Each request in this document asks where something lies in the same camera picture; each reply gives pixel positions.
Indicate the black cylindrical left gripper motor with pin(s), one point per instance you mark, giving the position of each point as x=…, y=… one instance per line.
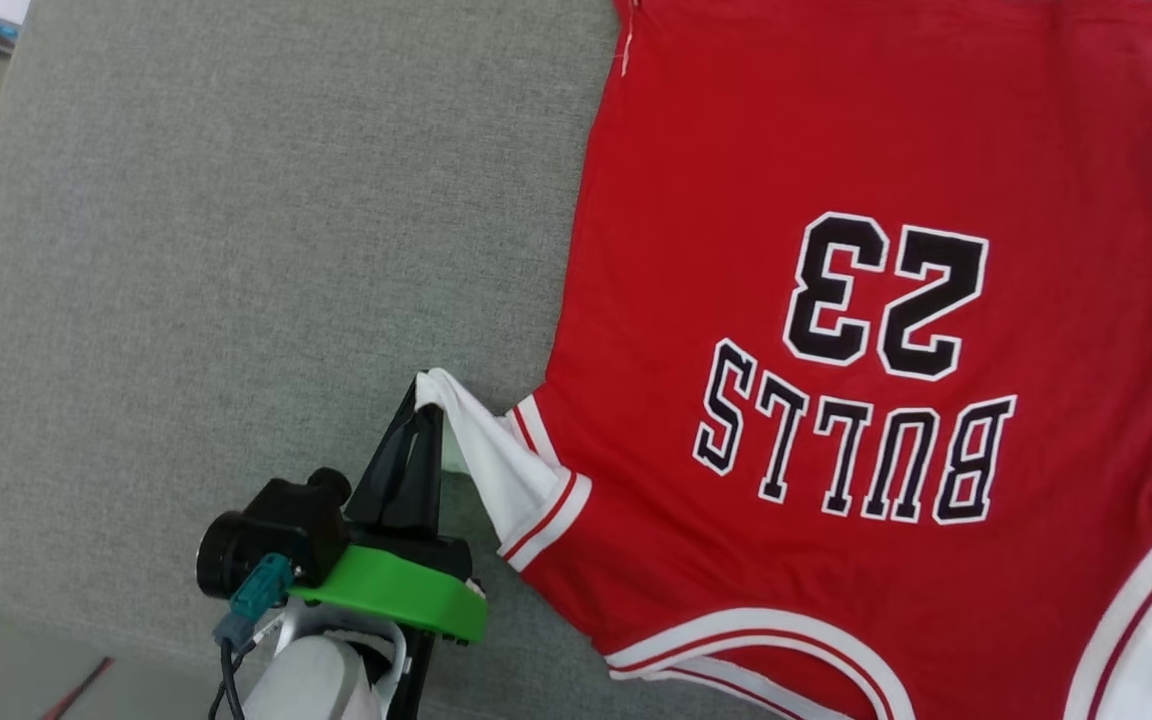
x=221, y=555

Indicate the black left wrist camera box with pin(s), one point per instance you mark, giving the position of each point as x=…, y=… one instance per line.
x=296, y=530

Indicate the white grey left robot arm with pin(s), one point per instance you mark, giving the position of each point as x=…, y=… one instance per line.
x=306, y=685

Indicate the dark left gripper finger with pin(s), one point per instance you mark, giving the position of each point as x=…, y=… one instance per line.
x=423, y=480
x=381, y=490

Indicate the red white basketball jersey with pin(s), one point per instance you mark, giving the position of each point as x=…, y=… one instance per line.
x=836, y=150

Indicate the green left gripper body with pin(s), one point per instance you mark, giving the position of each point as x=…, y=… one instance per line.
x=406, y=600

